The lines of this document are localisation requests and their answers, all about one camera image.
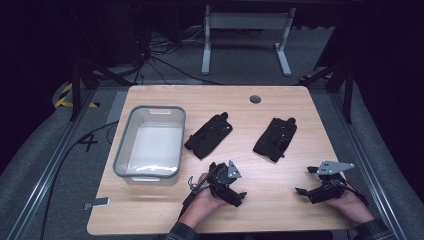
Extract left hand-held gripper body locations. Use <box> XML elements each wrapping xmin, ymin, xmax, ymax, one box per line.
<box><xmin>207</xmin><ymin>159</ymin><xmax>243</xmax><ymax>208</ymax></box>

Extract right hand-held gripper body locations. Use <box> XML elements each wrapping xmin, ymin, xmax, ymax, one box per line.
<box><xmin>308</xmin><ymin>160</ymin><xmax>355</xmax><ymax>205</ymax></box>

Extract black glove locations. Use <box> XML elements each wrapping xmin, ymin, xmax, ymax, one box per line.
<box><xmin>184</xmin><ymin>112</ymin><xmax>234</xmax><ymax>160</ymax></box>
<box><xmin>252</xmin><ymin>116</ymin><xmax>298</xmax><ymax>163</ymax></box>

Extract grey plastic bin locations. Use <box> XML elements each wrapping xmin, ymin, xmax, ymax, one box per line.
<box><xmin>112</xmin><ymin>105</ymin><xmax>187</xmax><ymax>186</ymax></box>

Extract person's right hand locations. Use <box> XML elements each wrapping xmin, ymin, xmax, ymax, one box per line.
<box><xmin>324</xmin><ymin>190</ymin><xmax>375</xmax><ymax>226</ymax></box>

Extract person's left hand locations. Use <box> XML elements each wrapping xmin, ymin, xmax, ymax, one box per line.
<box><xmin>178</xmin><ymin>172</ymin><xmax>231</xmax><ymax>231</ymax></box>

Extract black metal stand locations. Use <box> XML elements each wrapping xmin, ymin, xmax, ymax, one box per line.
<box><xmin>69</xmin><ymin>59</ymin><xmax>135</xmax><ymax>122</ymax></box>
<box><xmin>299</xmin><ymin>62</ymin><xmax>355</xmax><ymax>125</ymax></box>

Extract grey tape strip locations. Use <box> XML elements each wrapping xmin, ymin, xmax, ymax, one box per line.
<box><xmin>82</xmin><ymin>197</ymin><xmax>111</xmax><ymax>211</ymax></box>

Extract yellow black hazard tape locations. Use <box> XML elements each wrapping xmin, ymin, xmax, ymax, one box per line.
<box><xmin>54</xmin><ymin>82</ymin><xmax>101</xmax><ymax>109</ymax></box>

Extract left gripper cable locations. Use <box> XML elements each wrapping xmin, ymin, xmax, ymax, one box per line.
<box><xmin>179</xmin><ymin>166</ymin><xmax>216</xmax><ymax>219</ymax></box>

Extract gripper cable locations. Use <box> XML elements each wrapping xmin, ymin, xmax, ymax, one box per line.
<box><xmin>179</xmin><ymin>166</ymin><xmax>216</xmax><ymax>219</ymax></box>
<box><xmin>338</xmin><ymin>174</ymin><xmax>370</xmax><ymax>206</ymax></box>

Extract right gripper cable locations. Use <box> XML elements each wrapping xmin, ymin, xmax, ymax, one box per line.
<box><xmin>338</xmin><ymin>174</ymin><xmax>370</xmax><ymax>206</ymax></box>

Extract aluminium rail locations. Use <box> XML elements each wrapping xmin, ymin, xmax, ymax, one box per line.
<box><xmin>5</xmin><ymin>89</ymin><xmax>98</xmax><ymax>240</ymax></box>
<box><xmin>327</xmin><ymin>90</ymin><xmax>407</xmax><ymax>240</ymax></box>

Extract bundle of floor cables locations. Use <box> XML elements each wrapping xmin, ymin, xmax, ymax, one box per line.
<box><xmin>132</xmin><ymin>24</ymin><xmax>224</xmax><ymax>86</ymax></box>

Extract white metal desk frame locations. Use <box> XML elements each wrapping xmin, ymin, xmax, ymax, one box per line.
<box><xmin>201</xmin><ymin>4</ymin><xmax>297</xmax><ymax>77</ymax></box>

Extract long black floor cable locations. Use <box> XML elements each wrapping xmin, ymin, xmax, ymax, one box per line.
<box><xmin>39</xmin><ymin>120</ymin><xmax>120</xmax><ymax>240</ymax></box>

